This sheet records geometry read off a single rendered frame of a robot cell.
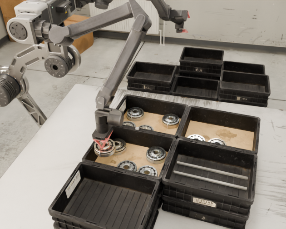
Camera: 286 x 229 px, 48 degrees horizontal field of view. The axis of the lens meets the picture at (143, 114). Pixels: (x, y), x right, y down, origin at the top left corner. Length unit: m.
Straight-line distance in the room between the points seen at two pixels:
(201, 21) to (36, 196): 3.47
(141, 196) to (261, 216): 0.58
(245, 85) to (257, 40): 1.78
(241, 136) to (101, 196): 0.84
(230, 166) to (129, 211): 0.57
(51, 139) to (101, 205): 0.72
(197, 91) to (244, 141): 1.28
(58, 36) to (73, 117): 0.85
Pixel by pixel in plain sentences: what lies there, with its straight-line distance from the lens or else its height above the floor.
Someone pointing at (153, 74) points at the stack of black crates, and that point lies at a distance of 3.05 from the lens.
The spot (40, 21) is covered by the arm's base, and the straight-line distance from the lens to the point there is 1.59.
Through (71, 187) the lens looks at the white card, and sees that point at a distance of 1.53.
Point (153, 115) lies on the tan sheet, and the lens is 1.97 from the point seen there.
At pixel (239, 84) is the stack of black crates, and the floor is 0.49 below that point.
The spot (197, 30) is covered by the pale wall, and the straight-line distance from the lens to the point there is 4.68.
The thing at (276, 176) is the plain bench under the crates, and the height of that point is 0.70.
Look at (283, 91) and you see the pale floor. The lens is 3.98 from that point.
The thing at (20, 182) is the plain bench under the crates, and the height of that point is 0.70.
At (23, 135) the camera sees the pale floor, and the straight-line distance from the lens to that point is 3.33.
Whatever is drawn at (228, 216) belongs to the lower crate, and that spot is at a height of 0.80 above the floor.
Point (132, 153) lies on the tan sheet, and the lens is 1.72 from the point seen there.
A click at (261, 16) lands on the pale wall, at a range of 4.59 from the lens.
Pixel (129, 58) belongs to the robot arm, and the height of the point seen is 1.39.
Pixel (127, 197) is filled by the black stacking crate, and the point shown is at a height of 0.83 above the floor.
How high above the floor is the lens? 2.03
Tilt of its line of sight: 37 degrees down
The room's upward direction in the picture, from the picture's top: 1 degrees counter-clockwise
